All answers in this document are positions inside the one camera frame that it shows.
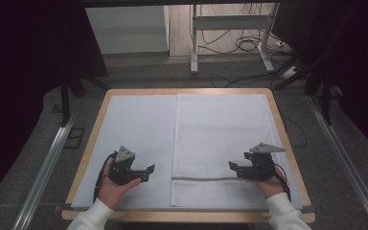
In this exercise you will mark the person's left hand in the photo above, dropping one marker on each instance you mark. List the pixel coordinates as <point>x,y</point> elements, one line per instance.
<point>110,191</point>

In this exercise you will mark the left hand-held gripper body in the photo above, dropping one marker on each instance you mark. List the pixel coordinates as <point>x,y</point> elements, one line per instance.
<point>123,171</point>

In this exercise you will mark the white metal desk frame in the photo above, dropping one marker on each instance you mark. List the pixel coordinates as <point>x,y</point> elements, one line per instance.
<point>230,22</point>

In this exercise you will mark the aluminium floor rail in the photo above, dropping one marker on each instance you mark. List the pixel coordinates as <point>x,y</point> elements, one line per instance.
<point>41,179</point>
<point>345,153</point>

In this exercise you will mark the white power strip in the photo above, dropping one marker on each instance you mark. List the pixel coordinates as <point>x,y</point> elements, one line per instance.
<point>290,72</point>

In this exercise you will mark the grey tape piece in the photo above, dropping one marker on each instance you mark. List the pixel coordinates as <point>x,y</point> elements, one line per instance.
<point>308,210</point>
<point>66,206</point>

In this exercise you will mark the pale blue table mat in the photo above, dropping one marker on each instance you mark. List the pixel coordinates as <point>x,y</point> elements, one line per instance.
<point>140,127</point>

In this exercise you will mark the dark curtain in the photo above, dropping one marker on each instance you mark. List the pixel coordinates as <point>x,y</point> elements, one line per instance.
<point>357,64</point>
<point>28,64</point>

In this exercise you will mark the person's right hand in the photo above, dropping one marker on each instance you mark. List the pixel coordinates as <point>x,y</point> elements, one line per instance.
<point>273,187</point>

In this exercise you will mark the black floor socket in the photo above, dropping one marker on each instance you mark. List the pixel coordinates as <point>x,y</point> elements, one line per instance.
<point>74,138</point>

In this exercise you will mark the black metal stand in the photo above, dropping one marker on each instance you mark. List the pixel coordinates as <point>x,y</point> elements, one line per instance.
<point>64,99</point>
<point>326,102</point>

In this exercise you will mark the white cabinet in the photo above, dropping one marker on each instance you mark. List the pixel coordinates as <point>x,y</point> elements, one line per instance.
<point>127,28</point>

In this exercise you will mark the white cloth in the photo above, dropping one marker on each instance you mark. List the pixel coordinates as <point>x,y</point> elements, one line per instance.
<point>220,127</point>

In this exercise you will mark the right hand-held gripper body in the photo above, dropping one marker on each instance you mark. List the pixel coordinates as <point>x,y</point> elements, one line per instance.
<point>263,166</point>

